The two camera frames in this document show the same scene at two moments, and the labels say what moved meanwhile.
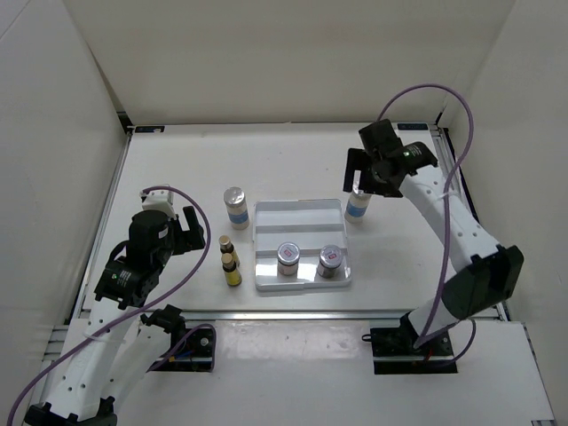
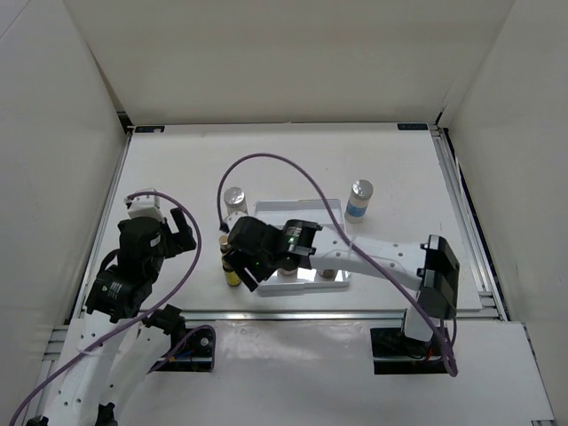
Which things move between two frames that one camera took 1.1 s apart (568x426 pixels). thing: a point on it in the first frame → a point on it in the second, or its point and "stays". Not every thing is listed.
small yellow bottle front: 232,276 stays
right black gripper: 357,161 → 240,260
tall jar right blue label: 356,206 stays
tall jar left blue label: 237,208 stays
